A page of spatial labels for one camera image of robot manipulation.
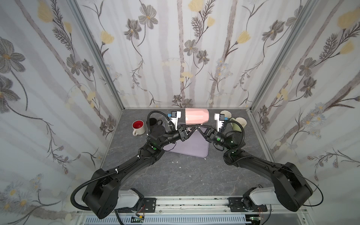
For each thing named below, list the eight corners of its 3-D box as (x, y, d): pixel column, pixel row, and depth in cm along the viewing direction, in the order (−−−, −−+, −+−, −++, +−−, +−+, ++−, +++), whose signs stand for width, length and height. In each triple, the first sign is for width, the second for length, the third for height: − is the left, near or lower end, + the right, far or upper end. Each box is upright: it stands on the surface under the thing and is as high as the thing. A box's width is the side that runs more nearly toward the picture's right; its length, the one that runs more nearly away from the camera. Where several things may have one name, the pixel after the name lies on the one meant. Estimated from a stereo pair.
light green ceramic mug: (230, 133, 108) (234, 124, 99) (228, 125, 112) (232, 116, 104) (242, 133, 108) (247, 124, 99) (240, 125, 113) (244, 117, 104)
